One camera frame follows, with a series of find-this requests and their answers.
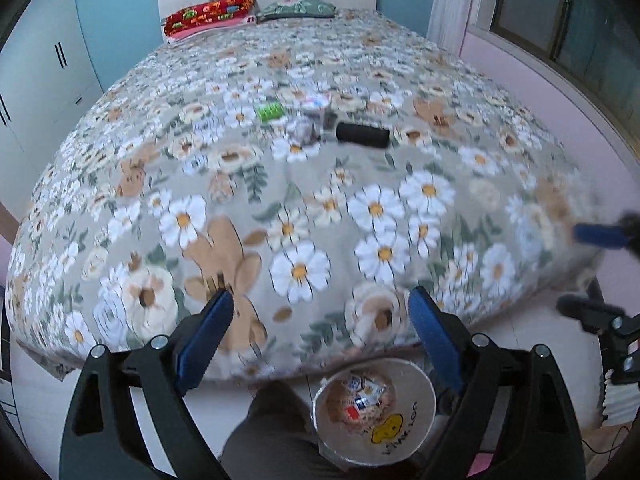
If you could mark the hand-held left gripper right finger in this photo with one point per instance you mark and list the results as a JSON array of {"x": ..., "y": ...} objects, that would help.
[{"x": 435, "y": 340}]

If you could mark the red patterned pillow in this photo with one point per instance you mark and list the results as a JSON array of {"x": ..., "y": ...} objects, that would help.
[{"x": 210, "y": 12}]

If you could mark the green floral pillow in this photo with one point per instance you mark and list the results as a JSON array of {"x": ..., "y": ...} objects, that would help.
[{"x": 297, "y": 8}]

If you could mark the pink pillow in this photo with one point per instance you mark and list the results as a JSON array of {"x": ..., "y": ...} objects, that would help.
[{"x": 235, "y": 24}]

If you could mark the small packets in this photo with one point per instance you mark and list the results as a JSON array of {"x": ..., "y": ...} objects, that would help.
[{"x": 374, "y": 391}]

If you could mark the pink fleece garment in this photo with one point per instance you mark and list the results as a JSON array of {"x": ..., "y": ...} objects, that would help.
[{"x": 481, "y": 461}]

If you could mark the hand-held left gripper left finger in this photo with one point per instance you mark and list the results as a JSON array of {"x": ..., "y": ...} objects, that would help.
[{"x": 205, "y": 340}]

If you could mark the grey plastic wrapper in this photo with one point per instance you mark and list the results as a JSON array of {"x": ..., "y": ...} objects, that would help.
[{"x": 303, "y": 130}]

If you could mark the cream round waste bin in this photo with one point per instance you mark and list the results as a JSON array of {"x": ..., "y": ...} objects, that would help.
[{"x": 410, "y": 410}]

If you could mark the white ribbed object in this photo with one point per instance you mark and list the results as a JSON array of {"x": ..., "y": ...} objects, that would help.
[{"x": 617, "y": 402}]

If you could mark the black cylindrical case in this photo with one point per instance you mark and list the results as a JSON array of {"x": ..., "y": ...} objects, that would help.
[{"x": 362, "y": 135}]

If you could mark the white wardrobe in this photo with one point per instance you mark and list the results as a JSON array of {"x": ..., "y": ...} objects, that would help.
[{"x": 45, "y": 60}]

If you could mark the small red block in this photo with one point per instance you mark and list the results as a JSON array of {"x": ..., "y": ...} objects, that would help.
[{"x": 352, "y": 412}]

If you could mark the floral bedspread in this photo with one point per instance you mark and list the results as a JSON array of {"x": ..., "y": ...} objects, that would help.
[{"x": 300, "y": 200}]

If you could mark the white curtain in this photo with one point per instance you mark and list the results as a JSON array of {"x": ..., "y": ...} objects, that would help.
[{"x": 452, "y": 5}]

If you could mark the green patterned cube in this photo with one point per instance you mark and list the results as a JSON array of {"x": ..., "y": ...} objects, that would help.
[{"x": 270, "y": 111}]

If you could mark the dark framed window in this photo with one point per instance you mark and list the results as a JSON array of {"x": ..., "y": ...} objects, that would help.
[{"x": 575, "y": 25}]

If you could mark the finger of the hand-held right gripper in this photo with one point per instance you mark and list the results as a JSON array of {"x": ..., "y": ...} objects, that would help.
[
  {"x": 585, "y": 310},
  {"x": 595, "y": 235}
]

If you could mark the white wrapper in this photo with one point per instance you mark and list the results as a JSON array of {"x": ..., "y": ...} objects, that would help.
[{"x": 315, "y": 101}]

